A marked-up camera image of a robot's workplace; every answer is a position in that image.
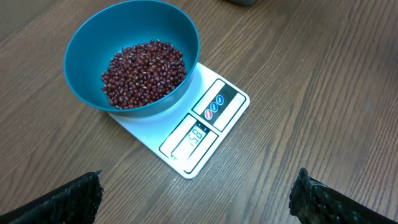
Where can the red beans in bowl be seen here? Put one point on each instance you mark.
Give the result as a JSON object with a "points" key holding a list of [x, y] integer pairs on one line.
{"points": [[142, 74]]}

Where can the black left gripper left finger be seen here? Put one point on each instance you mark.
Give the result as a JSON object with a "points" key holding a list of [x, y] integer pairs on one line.
{"points": [[77, 201]]}

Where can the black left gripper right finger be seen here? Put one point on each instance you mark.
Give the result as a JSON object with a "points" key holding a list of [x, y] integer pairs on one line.
{"points": [[313, 202]]}

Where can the clear plastic food container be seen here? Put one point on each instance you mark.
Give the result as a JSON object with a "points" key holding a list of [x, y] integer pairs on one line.
{"points": [[245, 3]]}

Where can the teal metal bowl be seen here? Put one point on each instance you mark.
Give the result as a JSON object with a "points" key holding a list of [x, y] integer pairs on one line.
{"points": [[124, 24]]}

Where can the white digital kitchen scale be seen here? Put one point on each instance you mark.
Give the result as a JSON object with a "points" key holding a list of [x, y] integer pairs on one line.
{"points": [[187, 134]]}

